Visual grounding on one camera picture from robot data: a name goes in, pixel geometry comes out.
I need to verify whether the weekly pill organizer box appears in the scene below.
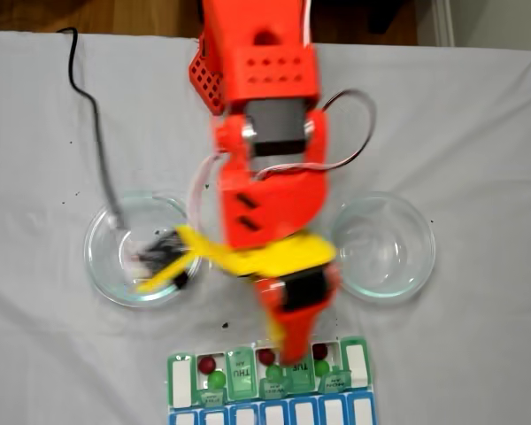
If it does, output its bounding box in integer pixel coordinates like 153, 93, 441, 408
165, 335, 377, 425

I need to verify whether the clear glass bowl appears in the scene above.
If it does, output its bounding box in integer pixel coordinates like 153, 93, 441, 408
84, 190, 204, 309
329, 190, 438, 305

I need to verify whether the red white black servo wire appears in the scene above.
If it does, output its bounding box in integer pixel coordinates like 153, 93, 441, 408
188, 154, 222, 231
251, 0, 378, 181

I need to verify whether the white baseboard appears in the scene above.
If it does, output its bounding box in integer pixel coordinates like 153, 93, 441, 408
433, 0, 456, 48

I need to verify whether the camera board on yellow mount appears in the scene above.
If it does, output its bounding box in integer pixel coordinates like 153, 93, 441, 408
127, 223, 213, 296

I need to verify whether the black camera cable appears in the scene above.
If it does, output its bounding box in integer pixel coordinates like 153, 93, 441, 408
57, 26, 129, 236

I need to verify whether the white table cloth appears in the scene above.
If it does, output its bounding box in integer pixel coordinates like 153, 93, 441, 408
0, 30, 531, 425

